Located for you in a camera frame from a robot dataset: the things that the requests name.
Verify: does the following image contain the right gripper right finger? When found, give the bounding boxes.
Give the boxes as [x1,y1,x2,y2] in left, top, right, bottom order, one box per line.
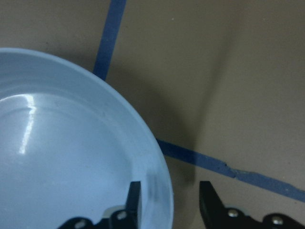
[199,181,305,229]

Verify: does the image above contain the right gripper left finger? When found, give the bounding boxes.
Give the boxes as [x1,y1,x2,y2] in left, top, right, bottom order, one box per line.
[59,181,141,229]

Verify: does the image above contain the blue plate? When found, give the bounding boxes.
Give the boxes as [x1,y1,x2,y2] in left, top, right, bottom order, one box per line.
[0,48,174,229]

